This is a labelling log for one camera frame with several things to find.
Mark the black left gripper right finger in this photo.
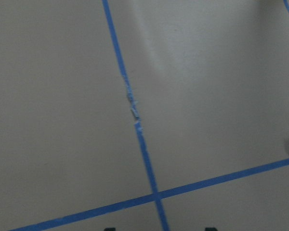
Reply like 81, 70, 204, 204
204, 227, 217, 231

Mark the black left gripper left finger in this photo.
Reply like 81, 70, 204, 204
105, 227, 116, 231

